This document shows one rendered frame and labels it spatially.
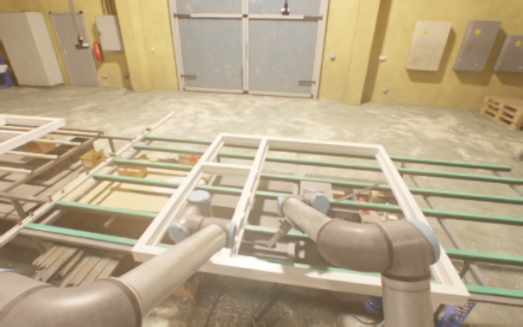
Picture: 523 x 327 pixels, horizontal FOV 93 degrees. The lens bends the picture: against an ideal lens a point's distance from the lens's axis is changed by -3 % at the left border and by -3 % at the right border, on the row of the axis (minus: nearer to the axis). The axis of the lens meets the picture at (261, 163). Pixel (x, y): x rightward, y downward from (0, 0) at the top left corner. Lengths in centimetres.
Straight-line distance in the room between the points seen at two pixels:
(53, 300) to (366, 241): 57
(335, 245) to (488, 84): 833
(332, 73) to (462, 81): 329
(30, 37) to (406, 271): 1020
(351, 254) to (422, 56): 724
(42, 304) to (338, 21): 728
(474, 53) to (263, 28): 510
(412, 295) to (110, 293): 61
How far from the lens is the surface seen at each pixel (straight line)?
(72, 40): 1004
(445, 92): 839
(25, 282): 52
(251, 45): 742
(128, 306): 48
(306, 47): 730
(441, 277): 152
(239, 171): 191
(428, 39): 771
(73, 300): 46
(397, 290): 73
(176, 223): 93
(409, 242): 69
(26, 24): 1026
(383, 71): 770
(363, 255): 65
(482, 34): 819
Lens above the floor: 189
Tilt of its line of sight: 29 degrees down
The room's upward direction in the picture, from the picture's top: 1 degrees clockwise
